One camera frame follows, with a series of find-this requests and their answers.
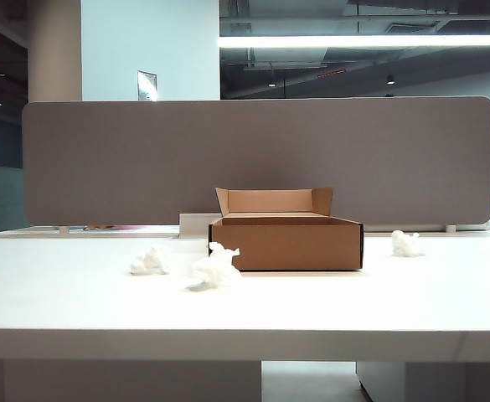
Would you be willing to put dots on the large white paper ball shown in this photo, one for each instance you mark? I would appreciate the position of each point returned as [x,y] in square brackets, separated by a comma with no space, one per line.
[213,270]

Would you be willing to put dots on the small white paper ball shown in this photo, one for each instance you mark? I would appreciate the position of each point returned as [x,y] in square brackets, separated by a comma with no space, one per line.
[148,264]

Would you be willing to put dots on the brown cardboard box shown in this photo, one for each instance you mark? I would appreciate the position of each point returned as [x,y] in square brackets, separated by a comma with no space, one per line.
[286,247]

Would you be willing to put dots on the grey fabric desk divider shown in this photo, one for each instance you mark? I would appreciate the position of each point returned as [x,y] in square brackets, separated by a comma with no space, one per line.
[144,159]

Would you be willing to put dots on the round black ceiling lamp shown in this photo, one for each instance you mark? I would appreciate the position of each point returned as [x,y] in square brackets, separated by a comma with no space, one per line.
[390,79]

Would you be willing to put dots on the grey under-desk panel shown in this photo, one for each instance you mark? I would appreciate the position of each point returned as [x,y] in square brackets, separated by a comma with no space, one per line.
[123,383]

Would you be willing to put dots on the white wall notice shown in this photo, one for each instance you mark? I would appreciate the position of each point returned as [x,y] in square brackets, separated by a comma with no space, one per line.
[147,86]

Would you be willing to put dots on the white divider bracket foot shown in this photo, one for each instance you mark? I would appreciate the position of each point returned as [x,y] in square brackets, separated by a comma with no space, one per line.
[63,229]
[450,228]

